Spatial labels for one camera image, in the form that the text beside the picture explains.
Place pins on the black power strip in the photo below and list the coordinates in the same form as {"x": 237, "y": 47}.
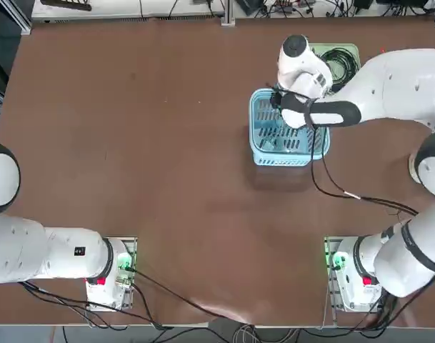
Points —
{"x": 67, "y": 4}

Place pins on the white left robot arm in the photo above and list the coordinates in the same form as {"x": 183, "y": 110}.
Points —
{"x": 60, "y": 257}

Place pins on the white side bench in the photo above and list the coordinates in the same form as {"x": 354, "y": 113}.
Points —
{"x": 113, "y": 10}

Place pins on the green plastic tray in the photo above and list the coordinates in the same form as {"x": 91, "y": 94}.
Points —
{"x": 319, "y": 47}

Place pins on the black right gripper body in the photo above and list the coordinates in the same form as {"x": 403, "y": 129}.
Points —
{"x": 276, "y": 96}

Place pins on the aluminium frame post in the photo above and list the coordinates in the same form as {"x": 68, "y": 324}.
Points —
{"x": 228, "y": 14}

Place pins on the small cream lidded bin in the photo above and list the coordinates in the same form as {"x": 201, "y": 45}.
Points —
{"x": 413, "y": 171}

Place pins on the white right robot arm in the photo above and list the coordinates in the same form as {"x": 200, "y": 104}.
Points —
{"x": 399, "y": 85}

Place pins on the blue plastic slotted basket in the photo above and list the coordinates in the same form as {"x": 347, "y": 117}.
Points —
{"x": 292, "y": 160}

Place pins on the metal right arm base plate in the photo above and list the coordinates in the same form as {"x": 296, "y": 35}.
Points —
{"x": 328, "y": 250}

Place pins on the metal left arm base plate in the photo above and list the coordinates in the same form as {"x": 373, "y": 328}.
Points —
{"x": 131, "y": 250}

